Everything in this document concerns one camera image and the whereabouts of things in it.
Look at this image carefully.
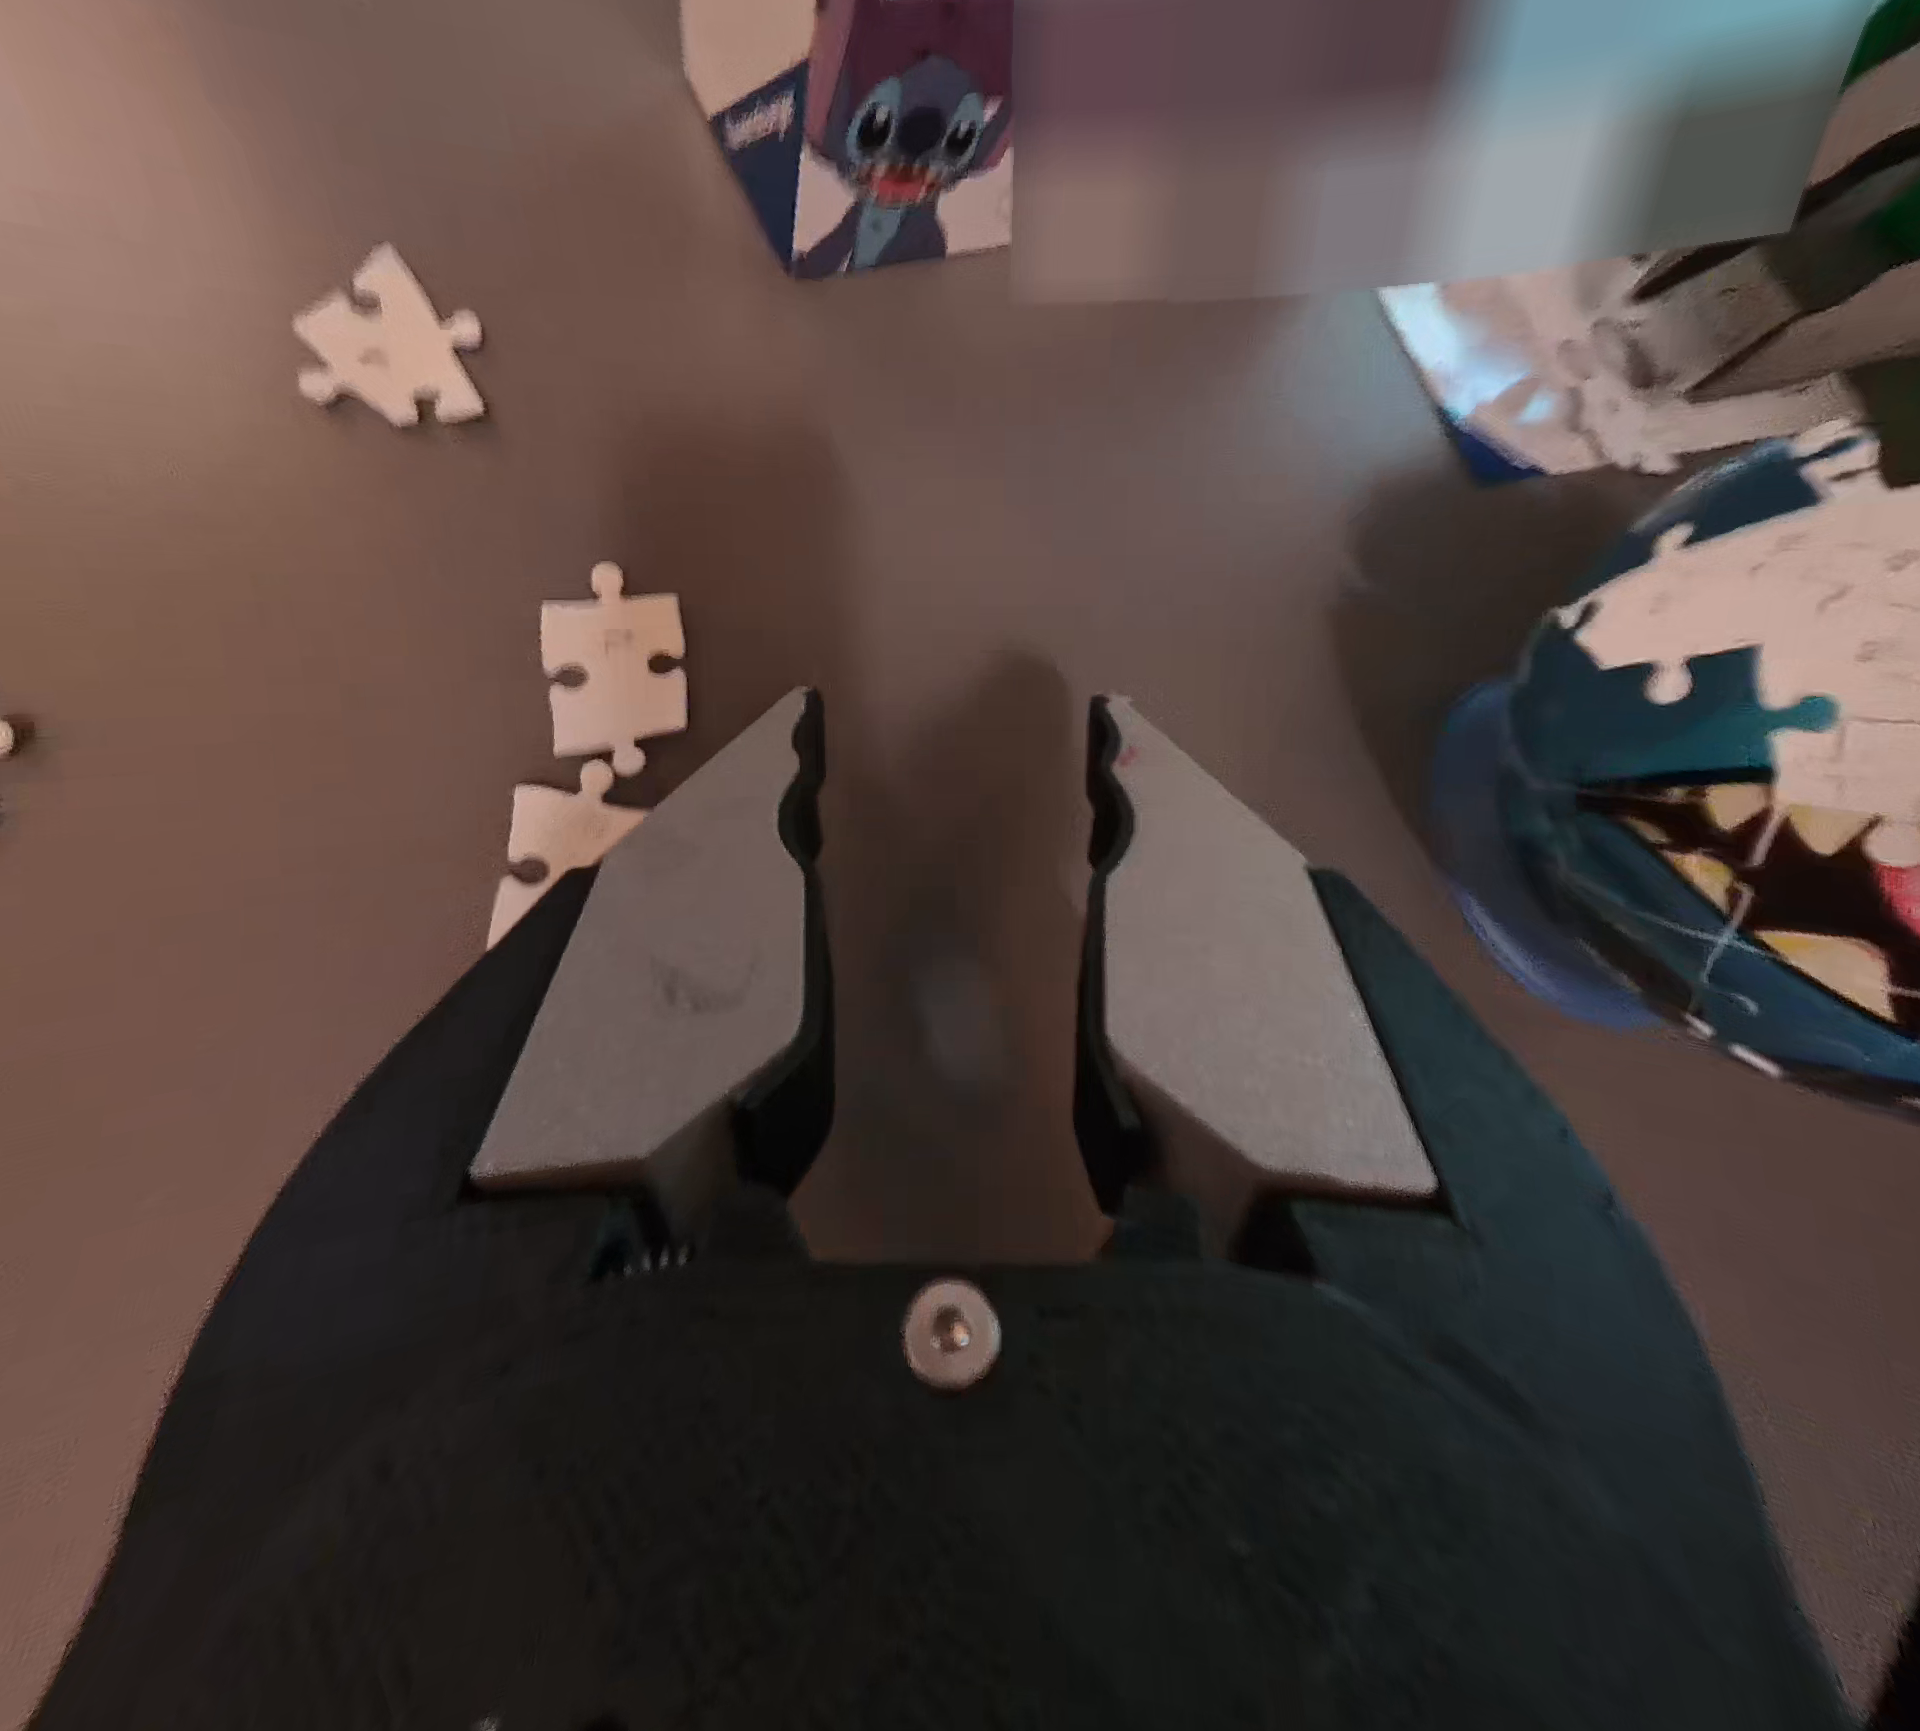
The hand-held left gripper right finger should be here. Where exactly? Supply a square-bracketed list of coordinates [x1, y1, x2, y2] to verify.
[1075, 693, 1447, 1225]

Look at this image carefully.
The white instruction leaflet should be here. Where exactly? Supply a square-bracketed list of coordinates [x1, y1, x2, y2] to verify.
[1377, 262, 1704, 485]

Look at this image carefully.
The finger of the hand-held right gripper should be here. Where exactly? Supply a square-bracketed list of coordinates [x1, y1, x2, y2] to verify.
[1633, 202, 1920, 401]
[1805, 64, 1920, 192]

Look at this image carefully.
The blue round ball stand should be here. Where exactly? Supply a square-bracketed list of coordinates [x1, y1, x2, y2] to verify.
[1425, 681, 1712, 1035]

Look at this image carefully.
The partly built blue puzzle ball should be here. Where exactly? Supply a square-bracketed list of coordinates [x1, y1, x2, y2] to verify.
[1500, 417, 1920, 1115]

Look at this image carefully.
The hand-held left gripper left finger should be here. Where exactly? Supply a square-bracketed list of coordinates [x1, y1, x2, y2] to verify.
[468, 687, 838, 1217]

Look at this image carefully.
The printed cardboard puzzle box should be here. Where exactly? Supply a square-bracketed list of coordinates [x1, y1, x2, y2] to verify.
[670, 0, 1020, 282]

